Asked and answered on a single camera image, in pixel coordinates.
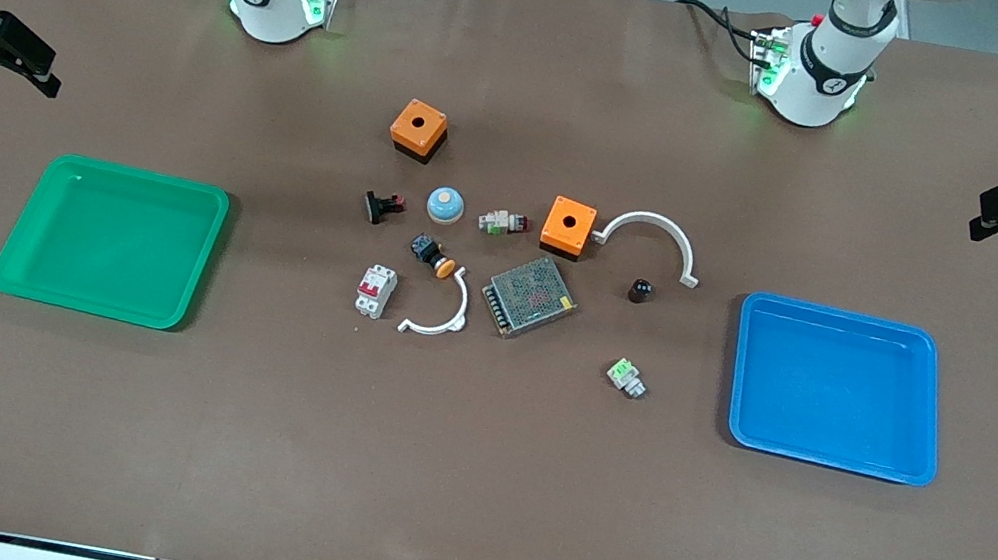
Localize white circuit breaker red lever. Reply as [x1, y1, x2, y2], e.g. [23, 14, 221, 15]
[352, 261, 401, 322]

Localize green plastic tray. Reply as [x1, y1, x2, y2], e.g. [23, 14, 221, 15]
[0, 144, 235, 339]

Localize blue plastic tray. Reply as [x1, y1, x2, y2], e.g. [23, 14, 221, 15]
[716, 289, 962, 491]

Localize large white curved clamp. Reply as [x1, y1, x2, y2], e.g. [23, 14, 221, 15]
[585, 202, 711, 291]

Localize orange button box upper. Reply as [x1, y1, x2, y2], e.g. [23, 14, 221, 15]
[385, 94, 454, 168]

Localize orange button box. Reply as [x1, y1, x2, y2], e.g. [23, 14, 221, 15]
[385, 94, 454, 168]
[537, 193, 601, 264]

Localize small green white connector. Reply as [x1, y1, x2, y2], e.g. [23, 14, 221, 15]
[603, 355, 652, 402]

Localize orange button box centre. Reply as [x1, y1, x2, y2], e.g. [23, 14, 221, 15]
[537, 193, 601, 264]

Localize blue dome button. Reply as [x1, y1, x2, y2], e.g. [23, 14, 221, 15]
[424, 183, 468, 228]

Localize yellow push button black body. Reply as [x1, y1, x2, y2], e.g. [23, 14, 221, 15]
[405, 232, 462, 283]

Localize metal mesh power supply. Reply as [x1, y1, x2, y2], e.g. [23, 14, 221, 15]
[474, 247, 586, 350]

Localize small white curved clamp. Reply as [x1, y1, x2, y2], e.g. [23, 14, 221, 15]
[395, 260, 476, 344]

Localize brown table mat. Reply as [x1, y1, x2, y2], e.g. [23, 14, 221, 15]
[0, 0, 998, 560]

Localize black left base cable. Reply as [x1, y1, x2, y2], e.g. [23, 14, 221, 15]
[667, 0, 778, 67]

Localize black and red switch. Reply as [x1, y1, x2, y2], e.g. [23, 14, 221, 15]
[361, 188, 409, 229]

